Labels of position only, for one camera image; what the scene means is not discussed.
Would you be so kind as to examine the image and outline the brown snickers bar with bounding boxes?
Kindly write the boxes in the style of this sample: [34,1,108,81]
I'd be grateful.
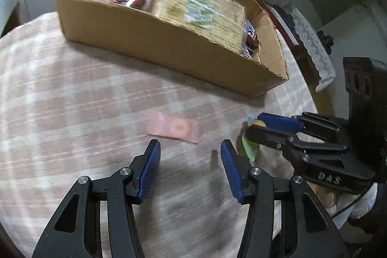
[243,46,254,58]
[245,20,260,51]

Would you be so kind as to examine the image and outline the pink candy wrapper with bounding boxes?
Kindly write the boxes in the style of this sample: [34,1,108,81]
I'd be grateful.
[146,111,199,143]

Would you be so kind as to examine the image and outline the packaged bread slices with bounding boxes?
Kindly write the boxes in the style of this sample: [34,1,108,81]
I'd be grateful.
[146,0,247,54]

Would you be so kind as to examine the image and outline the white gloved right hand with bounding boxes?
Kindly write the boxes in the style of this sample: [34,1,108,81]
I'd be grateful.
[309,183,378,229]

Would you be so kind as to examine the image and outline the white lace cloth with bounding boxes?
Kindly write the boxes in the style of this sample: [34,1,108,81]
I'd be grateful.
[285,5,336,92]

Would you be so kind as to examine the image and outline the red open box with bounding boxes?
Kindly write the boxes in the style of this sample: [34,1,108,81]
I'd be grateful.
[258,2,300,48]

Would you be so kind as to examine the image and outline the open cardboard box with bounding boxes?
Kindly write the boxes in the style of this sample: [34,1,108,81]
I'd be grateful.
[54,0,291,98]

